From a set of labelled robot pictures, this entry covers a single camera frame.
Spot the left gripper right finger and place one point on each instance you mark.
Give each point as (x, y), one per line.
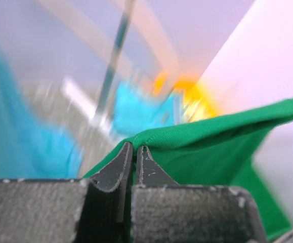
(149, 172)

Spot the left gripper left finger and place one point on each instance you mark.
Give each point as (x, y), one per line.
(112, 184)

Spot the green t shirt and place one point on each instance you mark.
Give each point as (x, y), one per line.
(220, 198)

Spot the yellow plastic bin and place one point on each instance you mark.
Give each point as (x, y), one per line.
(191, 103)

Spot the light blue t shirt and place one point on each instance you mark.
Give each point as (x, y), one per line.
(29, 147)

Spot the folded teal shirt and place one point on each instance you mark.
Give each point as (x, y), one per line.
(133, 113)

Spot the beige hanger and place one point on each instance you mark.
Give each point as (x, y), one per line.
(138, 13)

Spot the white metal clothes rack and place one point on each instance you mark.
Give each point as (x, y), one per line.
(95, 112)

